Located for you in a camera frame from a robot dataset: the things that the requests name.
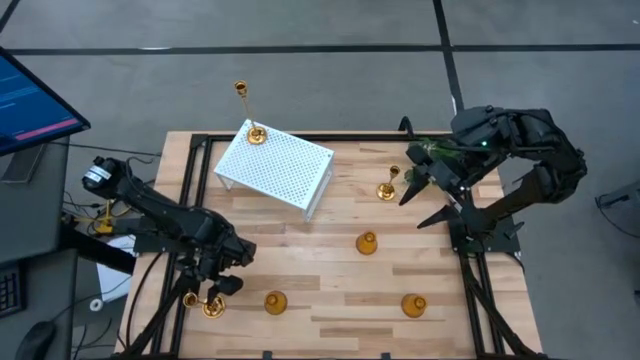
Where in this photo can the white paper sheet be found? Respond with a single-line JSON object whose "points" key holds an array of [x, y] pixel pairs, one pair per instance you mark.
{"points": [[117, 280]]}

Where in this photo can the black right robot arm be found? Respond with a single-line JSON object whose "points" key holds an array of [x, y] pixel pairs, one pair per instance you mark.
{"points": [[550, 145]]}

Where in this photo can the white tape roll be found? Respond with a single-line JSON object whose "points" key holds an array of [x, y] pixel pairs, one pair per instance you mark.
{"points": [[96, 304]]}

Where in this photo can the grey desk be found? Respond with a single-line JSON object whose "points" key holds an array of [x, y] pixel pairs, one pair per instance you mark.
{"points": [[30, 220]]}

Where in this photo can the yellow clamp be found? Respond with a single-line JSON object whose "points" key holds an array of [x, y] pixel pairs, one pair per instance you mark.
{"points": [[105, 222]]}

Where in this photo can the black keyboard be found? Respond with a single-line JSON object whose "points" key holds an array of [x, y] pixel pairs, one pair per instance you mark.
{"points": [[9, 292]]}

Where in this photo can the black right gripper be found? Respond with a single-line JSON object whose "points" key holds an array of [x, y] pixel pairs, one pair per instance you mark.
{"points": [[447, 172]]}

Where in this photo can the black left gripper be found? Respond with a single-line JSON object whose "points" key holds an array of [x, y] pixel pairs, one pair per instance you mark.
{"points": [[230, 247]]}

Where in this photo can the green potted plant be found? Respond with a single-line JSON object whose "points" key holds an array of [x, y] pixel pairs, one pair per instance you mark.
{"points": [[437, 146]]}

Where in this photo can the white perforated metal riser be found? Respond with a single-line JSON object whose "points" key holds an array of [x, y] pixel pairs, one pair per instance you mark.
{"points": [[275, 162]]}

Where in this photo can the brass candlestick holder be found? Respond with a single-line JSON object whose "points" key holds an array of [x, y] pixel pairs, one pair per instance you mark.
{"points": [[214, 311], [257, 135], [386, 191]]}

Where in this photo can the amber glass candle holder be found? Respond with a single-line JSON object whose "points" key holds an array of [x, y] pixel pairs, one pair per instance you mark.
{"points": [[366, 244], [413, 306], [275, 303]]}

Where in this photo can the blue screen monitor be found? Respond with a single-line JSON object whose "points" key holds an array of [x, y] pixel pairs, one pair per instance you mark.
{"points": [[30, 110]]}

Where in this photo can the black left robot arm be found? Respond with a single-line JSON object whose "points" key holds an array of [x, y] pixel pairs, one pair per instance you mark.
{"points": [[160, 215]]}

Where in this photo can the black metal floor stand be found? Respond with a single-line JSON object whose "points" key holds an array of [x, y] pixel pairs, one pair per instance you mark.
{"points": [[620, 197]]}

